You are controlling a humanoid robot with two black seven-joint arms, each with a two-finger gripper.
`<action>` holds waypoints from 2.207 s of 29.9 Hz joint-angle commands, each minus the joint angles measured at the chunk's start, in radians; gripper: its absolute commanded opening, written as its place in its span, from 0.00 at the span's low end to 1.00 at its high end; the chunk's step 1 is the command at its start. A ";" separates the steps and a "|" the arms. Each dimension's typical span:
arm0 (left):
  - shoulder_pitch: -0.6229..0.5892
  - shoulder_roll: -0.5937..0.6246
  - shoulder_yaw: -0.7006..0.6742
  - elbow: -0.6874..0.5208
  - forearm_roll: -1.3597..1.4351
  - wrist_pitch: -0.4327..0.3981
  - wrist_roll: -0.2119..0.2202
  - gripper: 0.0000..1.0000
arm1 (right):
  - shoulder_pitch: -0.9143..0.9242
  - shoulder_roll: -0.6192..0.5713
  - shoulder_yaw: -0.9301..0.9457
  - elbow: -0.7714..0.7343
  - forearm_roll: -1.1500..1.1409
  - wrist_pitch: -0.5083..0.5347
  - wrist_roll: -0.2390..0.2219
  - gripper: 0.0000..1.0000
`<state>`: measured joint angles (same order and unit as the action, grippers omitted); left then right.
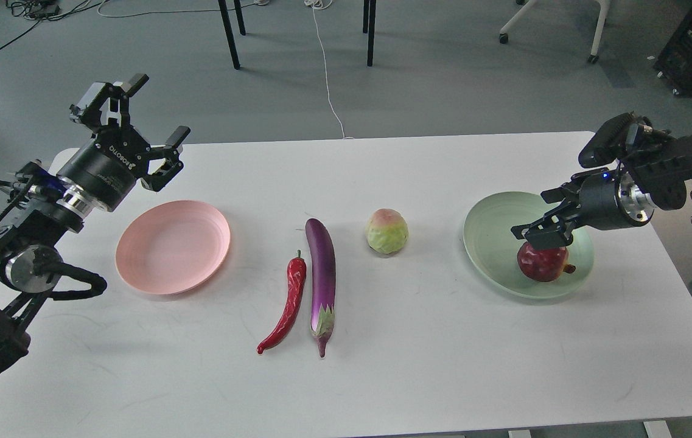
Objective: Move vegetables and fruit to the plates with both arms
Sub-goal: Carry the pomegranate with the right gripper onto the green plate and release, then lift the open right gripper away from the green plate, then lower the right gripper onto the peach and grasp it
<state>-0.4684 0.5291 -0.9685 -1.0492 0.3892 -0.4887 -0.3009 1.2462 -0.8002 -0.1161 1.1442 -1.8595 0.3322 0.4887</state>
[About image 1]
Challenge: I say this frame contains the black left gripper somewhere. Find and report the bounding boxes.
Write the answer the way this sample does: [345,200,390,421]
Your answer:
[57,73,190,212]

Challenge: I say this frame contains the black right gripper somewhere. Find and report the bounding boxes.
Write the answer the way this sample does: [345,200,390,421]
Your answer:
[511,171,655,250]

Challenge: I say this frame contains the red pomegranate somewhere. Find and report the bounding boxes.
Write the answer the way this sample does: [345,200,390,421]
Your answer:
[516,242,577,282]

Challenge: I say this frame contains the green pink peach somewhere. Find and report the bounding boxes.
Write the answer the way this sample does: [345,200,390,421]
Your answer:
[365,208,409,255]

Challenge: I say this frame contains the red chili pepper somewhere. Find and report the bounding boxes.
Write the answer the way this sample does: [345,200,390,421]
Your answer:
[256,250,307,355]

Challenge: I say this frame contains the purple eggplant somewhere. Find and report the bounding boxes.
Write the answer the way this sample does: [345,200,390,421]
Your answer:
[305,217,337,358]

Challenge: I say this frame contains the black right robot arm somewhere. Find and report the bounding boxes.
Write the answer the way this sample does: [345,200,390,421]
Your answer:
[511,112,692,249]

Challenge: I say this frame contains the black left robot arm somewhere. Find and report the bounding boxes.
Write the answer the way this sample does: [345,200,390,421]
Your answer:
[0,73,190,374]

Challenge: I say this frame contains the green plate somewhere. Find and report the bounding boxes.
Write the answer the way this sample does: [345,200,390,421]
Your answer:
[463,191,595,301]

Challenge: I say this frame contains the pink plate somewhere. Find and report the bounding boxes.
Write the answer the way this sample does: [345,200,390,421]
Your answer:
[114,200,231,296]

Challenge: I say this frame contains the black table legs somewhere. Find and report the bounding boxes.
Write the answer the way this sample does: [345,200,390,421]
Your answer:
[215,1,378,73]

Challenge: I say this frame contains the white chair base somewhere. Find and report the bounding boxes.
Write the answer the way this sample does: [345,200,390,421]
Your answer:
[498,1,613,66]

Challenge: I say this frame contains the black floor cables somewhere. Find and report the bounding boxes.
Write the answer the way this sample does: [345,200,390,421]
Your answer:
[0,0,273,71]

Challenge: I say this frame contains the white floor cable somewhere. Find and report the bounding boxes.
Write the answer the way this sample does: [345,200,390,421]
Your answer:
[304,0,355,141]

